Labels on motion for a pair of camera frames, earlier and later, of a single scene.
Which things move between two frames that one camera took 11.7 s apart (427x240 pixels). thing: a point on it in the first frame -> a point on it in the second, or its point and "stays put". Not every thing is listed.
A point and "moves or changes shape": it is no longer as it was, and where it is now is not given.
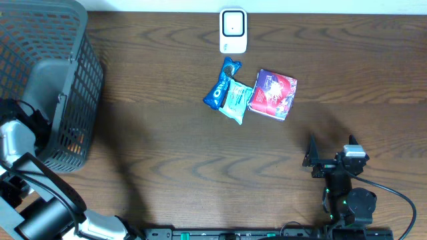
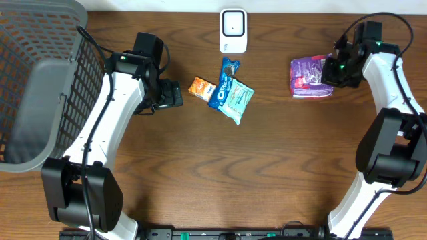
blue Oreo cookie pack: x=217 y=99 stays put
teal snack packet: x=237 y=98 stays put
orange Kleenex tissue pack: x=75 y=147 moves or changes shape
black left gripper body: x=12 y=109 -> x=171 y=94
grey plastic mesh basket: x=49 y=56 stays put
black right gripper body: x=325 y=167 -> x=343 y=74
